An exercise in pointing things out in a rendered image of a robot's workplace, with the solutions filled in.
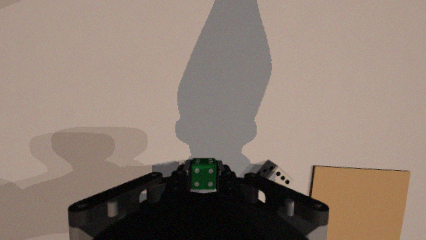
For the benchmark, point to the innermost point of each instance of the white die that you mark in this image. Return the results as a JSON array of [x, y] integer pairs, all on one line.
[[273, 172]]

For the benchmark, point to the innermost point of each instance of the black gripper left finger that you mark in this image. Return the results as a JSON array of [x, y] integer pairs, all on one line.
[[90, 216]]

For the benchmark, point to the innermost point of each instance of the tan flat mat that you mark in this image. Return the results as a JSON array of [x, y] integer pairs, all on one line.
[[364, 204]]

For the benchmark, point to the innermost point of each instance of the green die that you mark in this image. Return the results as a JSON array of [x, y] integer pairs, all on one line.
[[203, 173]]

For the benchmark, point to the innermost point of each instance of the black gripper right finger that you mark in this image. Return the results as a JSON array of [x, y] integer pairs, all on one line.
[[307, 214]]

